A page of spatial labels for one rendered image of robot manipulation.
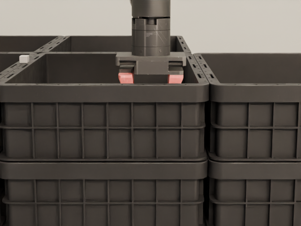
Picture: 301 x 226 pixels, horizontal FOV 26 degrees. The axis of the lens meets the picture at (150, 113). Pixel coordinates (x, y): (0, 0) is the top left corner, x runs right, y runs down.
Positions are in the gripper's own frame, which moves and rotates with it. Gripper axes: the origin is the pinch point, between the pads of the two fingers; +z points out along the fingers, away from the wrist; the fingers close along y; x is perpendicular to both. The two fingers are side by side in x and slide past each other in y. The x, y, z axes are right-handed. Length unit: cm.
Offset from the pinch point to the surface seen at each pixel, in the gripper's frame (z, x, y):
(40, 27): 9, -336, 73
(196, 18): 3, -344, -30
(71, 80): -0.9, -29.8, 15.6
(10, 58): -5.0, -29.8, 27.3
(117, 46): -4, -70, 9
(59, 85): -5.8, 8.6, 12.4
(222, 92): -4.8, 8.5, -9.8
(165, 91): -5.0, 8.6, -2.0
